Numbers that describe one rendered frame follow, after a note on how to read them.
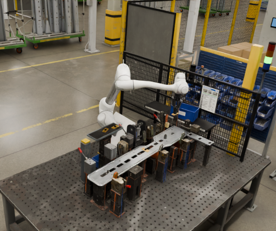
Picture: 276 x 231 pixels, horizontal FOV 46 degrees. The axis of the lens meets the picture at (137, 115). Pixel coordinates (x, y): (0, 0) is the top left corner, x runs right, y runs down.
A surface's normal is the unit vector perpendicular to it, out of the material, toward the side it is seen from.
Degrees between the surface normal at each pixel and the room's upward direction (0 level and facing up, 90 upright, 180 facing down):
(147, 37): 91
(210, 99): 90
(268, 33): 90
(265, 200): 0
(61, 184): 0
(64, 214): 0
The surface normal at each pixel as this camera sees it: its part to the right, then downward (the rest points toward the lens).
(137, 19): -0.72, 0.25
